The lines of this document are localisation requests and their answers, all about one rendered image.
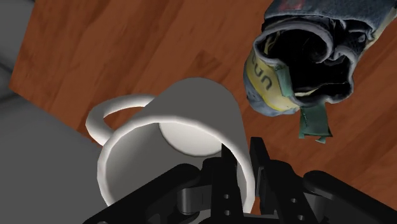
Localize white mug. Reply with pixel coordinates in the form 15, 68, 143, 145
85, 77, 256, 214

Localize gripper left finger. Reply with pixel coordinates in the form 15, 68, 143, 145
83, 143, 246, 224

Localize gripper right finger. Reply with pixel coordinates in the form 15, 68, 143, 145
249, 136, 397, 224

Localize blue and yellow shoe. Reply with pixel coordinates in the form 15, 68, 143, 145
243, 0, 397, 144

